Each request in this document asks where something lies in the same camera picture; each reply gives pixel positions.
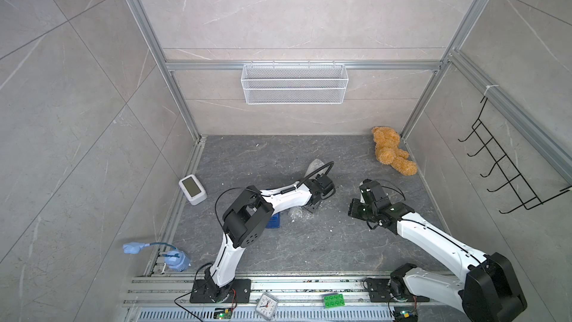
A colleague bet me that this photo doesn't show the green toy brick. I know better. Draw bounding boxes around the green toy brick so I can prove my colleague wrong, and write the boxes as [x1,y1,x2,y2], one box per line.
[323,294,346,309]

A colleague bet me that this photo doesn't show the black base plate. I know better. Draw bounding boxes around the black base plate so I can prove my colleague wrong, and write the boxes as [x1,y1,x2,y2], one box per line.
[363,277,430,303]
[189,279,252,304]

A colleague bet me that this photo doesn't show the small white analog clock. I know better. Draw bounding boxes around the small white analog clock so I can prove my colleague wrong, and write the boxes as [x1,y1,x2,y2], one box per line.
[255,292,279,321]

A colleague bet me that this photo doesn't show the black wall hook rack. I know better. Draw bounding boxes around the black wall hook rack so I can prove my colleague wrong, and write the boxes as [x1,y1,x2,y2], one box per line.
[457,97,571,215]

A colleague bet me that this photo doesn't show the brown teddy bear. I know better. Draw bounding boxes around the brown teddy bear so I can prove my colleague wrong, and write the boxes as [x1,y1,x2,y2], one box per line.
[372,127,418,176]

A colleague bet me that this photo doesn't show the blue tape dispenser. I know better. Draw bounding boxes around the blue tape dispenser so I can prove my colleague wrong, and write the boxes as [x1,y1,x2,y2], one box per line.
[265,213,280,229]

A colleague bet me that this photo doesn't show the white digital clock display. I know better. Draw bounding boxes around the white digital clock display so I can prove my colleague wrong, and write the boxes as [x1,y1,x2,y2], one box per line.
[179,174,207,206]

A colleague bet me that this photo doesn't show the white wire mesh basket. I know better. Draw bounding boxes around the white wire mesh basket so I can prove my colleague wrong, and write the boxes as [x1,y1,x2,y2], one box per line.
[241,64,349,105]

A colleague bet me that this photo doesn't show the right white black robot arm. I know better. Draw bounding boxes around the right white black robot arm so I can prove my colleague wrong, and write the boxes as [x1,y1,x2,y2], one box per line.
[349,179,528,321]

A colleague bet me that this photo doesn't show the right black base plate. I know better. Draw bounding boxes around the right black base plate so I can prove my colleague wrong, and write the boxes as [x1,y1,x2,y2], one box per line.
[363,277,430,303]

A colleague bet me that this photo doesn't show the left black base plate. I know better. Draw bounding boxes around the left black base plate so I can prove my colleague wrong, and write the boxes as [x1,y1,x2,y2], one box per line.
[189,279,252,304]

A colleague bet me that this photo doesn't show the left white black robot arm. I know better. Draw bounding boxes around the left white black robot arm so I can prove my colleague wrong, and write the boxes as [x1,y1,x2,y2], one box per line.
[205,162,335,302]

